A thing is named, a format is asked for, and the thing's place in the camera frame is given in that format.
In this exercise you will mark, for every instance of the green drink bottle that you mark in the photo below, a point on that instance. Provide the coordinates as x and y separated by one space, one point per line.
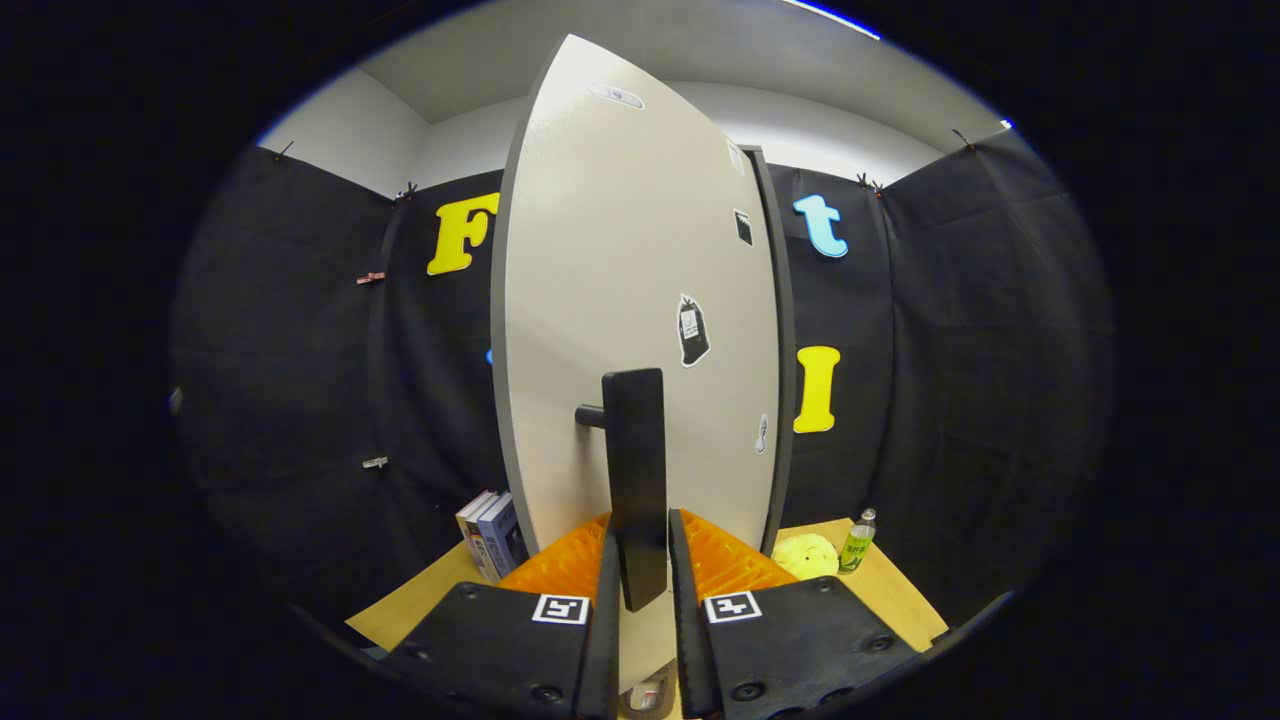
857 542

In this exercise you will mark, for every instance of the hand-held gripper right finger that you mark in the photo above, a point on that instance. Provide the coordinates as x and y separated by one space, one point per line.
790 650

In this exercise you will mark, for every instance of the black backdrop cloth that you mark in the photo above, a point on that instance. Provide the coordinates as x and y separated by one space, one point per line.
980 350

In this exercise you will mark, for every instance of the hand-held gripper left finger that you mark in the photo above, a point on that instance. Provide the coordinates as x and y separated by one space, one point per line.
500 650

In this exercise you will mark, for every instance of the blue paperback book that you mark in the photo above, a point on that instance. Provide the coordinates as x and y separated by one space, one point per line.
505 535

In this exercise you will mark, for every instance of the grey shoe cabinet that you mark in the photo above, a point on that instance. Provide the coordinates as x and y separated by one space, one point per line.
785 300

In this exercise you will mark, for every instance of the black binder clip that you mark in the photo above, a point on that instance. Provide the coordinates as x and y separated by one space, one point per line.
405 190
963 138
283 150
867 182

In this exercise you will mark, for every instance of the yellow round sponge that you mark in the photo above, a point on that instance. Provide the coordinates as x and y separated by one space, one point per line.
805 556

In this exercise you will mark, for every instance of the beige shoe cabinet door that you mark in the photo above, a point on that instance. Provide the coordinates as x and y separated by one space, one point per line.
600 250

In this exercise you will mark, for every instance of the brown fuzzy shoe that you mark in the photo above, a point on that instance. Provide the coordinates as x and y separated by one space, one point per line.
648 696

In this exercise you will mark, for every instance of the white paperback book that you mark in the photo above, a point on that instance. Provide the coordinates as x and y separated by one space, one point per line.
468 520
483 545

